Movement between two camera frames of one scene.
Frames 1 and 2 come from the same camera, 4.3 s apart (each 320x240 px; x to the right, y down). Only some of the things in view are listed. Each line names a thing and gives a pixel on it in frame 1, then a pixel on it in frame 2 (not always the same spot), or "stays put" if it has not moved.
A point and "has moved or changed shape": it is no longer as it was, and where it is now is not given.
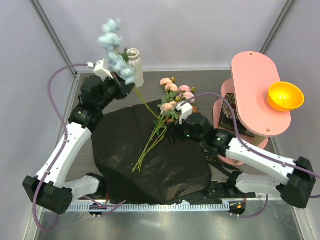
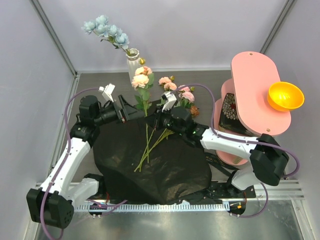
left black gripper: (123, 88) -> (131, 111)
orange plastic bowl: (285, 96) stays put
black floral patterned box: (226, 120) stays put
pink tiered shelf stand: (252, 75) stays put
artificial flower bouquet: (172, 96) has moved or changed shape
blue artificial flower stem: (111, 39) -> (111, 33)
